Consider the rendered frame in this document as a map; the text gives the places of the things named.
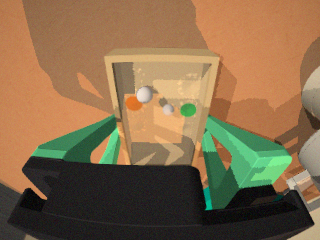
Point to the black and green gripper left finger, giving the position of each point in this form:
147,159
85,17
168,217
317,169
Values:
78,145

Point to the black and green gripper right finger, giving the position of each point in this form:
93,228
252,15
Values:
256,161

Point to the wooden ball-in-hole puzzle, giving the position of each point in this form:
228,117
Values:
161,99

